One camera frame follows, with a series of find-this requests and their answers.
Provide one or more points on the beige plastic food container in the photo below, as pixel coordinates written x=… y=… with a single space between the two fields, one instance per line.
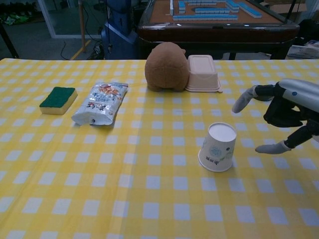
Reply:
x=203 y=74

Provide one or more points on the yellow white checkered tablecloth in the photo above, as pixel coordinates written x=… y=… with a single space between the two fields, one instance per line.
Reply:
x=124 y=186

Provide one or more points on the green yellow sponge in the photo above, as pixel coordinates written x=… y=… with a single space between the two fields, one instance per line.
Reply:
x=58 y=100

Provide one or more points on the wooden pole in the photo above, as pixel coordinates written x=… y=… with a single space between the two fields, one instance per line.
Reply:
x=82 y=27

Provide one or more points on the dark wooden mahjong table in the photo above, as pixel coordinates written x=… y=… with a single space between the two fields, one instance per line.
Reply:
x=216 y=33

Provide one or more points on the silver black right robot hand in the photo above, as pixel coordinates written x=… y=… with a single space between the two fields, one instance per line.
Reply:
x=294 y=94

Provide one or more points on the white printed snack bag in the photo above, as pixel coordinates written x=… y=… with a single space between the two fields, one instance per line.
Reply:
x=99 y=107

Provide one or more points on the white plastic basket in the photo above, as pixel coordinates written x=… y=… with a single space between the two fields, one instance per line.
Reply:
x=302 y=51

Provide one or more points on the blue machine base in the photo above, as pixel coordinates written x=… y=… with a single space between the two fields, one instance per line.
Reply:
x=119 y=37

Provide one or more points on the brown plush toy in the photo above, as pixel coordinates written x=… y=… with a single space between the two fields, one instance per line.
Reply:
x=165 y=69

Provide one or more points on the white floral paper cup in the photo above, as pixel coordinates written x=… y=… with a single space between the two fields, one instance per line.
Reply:
x=218 y=149

